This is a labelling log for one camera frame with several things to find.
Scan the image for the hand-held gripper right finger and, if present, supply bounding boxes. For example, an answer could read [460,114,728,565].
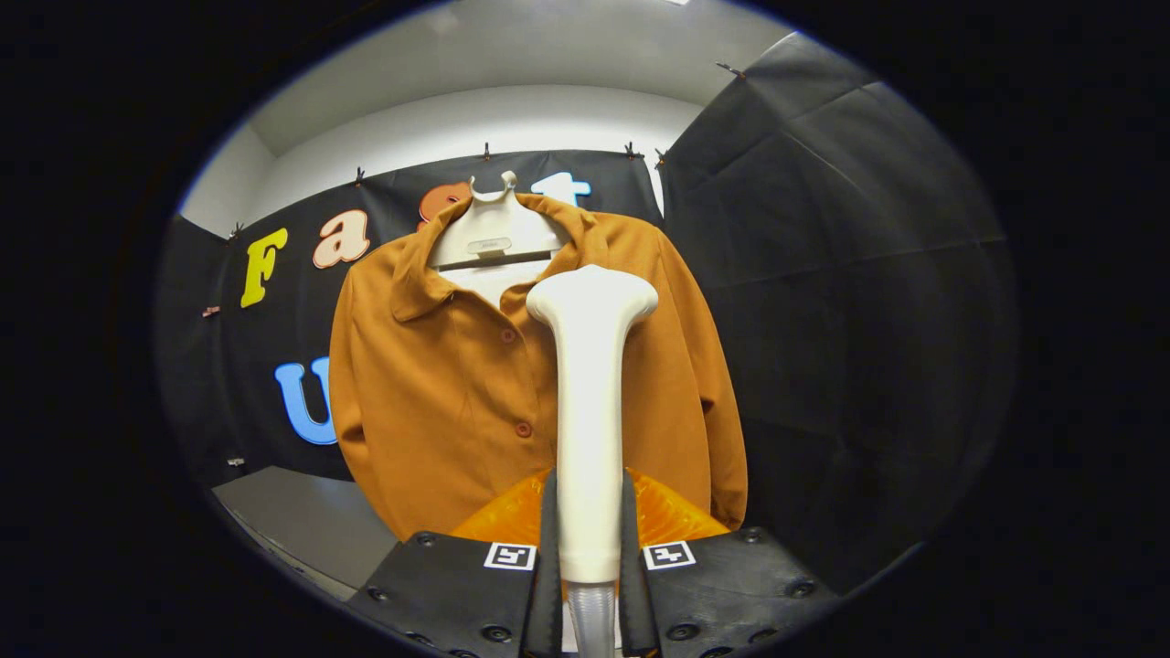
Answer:
[620,469,842,658]

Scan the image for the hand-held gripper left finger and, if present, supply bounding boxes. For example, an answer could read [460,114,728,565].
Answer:
[343,469,564,658]

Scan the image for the white ribbed steamer hose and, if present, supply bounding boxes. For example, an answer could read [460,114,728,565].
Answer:
[567,582,621,658]

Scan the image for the white garment steamer head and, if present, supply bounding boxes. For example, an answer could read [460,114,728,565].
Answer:
[526,265,659,584]

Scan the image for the orange button-up shirt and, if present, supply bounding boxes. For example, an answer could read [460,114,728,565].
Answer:
[329,192,749,542]

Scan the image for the white plastic clothes hanger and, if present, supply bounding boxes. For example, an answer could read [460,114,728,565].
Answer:
[428,171,569,307]

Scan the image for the grey cabinet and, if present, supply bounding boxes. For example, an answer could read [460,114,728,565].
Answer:
[212,466,399,600]

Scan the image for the row of black clips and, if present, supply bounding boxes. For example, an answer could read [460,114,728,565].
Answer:
[229,62,746,243]

